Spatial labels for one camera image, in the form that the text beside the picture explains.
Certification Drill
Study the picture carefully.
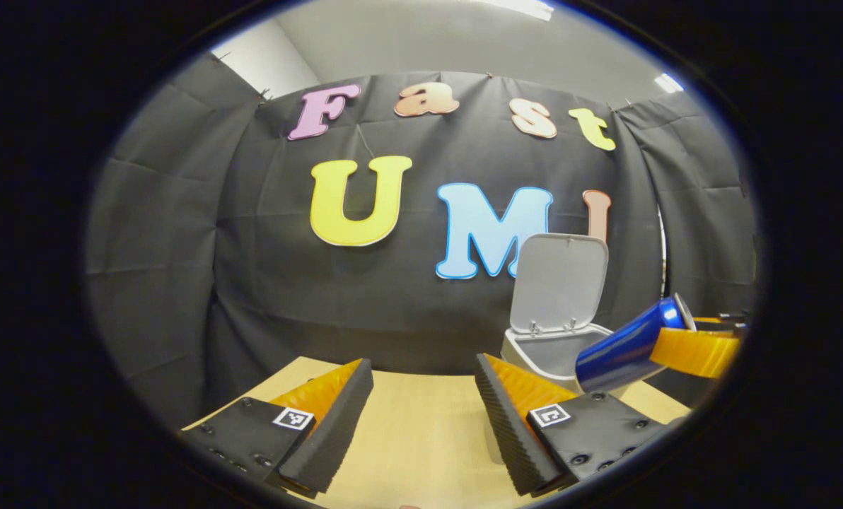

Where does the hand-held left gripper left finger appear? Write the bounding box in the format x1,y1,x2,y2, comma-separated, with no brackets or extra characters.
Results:
181,357,375,499

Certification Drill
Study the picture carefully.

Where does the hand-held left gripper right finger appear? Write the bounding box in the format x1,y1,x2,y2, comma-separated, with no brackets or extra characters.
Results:
474,353,677,497

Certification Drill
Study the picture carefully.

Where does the blue pop can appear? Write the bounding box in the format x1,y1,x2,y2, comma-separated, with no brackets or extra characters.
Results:
575,293,697,394

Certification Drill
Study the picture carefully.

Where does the white desktop garbage bin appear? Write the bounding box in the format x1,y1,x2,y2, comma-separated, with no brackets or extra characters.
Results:
484,232,649,466

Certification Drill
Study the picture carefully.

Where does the wooden desktop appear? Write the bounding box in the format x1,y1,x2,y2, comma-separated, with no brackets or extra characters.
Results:
181,356,692,509

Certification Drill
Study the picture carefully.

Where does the black backdrop cloth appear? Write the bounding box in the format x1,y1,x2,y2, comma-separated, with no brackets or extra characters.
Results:
86,53,758,428

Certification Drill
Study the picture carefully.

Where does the large ceiling light panel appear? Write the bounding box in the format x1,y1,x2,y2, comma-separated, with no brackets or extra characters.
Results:
478,0,555,21

